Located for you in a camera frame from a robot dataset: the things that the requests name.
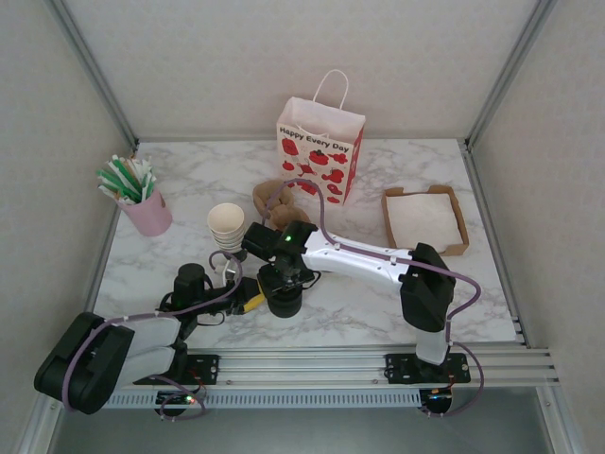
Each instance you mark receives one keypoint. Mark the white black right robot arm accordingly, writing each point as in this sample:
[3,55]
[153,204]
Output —
[354,260]

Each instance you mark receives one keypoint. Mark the white red printed paper bag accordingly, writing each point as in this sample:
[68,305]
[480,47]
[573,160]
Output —
[312,156]

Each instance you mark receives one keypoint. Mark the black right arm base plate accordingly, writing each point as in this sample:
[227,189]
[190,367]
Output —
[402,369]

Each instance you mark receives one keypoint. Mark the white wrapped straw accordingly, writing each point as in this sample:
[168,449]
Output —
[111,191]
[144,168]
[118,165]

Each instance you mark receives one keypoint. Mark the aluminium frame post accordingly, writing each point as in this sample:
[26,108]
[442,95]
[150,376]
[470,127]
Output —
[95,71]
[508,71]

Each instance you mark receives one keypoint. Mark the stack of black cup lids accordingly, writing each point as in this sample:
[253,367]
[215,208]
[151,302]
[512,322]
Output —
[283,307]

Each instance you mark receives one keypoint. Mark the stack of paper cups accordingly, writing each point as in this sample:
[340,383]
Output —
[226,222]

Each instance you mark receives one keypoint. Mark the stack of brown pulp carriers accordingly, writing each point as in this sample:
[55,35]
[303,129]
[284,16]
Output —
[264,194]

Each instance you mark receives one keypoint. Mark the green wrapped straw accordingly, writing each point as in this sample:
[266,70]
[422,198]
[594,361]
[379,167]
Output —
[128,172]
[113,182]
[149,186]

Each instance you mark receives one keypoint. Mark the white napkin stack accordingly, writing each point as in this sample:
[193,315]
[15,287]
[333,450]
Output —
[420,217]

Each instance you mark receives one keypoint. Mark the pink straw holder cup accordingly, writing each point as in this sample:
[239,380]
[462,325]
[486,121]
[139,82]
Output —
[146,215]

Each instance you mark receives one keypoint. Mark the small black circuit board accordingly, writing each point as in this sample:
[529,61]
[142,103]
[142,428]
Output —
[437,401]
[172,401]

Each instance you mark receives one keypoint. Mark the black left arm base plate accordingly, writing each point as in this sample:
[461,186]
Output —
[208,369]

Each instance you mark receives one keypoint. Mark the aluminium mounting rail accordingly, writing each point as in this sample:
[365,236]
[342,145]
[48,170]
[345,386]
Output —
[302,369]

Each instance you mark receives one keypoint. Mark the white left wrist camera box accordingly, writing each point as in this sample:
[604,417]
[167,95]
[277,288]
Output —
[228,273]

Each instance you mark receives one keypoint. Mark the brown cardboard tray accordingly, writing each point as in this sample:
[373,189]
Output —
[461,222]

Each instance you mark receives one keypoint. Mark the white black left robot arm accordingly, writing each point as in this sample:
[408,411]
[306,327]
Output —
[85,364]

